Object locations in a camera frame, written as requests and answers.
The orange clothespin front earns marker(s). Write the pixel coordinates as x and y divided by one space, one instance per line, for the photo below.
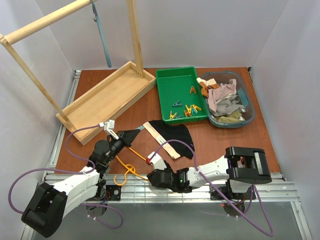
188 111

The black underwear beige waistband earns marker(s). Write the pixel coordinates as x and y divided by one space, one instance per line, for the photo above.
163 132

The yellow plastic hanger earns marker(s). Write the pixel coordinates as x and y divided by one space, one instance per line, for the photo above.
130 169

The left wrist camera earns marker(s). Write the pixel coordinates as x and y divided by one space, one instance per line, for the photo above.
109 126

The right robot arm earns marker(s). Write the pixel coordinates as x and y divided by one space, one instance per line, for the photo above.
240 166

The teal clothespin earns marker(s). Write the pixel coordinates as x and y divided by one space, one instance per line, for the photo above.
141 127

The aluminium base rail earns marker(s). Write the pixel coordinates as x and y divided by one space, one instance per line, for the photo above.
138 191

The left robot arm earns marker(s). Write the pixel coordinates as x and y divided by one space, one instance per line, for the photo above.
52 202

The dark grey clothespin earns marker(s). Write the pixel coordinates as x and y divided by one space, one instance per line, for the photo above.
177 104

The green plastic tray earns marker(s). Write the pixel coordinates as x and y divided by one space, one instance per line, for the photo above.
174 84

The yellow clothespin right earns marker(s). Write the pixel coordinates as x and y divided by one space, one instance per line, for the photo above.
196 108

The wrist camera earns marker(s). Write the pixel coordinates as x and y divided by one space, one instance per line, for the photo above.
156 161
109 126

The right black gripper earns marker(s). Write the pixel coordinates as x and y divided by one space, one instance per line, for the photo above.
158 177

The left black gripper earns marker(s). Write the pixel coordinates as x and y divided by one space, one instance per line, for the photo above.
122 139

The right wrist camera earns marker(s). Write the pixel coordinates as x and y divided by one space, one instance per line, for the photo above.
156 161

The yellow clothespin front left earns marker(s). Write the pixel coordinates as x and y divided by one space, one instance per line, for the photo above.
172 115

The pile of clothes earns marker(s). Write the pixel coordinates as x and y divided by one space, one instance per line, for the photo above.
223 101

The blue clothespin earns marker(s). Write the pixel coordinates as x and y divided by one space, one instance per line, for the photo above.
193 111

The blue plastic hanger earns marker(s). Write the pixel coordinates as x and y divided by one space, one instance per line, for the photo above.
101 33

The clear plastic laundry bin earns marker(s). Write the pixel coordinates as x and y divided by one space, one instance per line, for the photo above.
224 77

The yellow clothespin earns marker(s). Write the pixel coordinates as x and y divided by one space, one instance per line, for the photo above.
196 108
172 115

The wooden clothes rack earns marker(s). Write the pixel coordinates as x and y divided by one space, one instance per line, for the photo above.
106 100

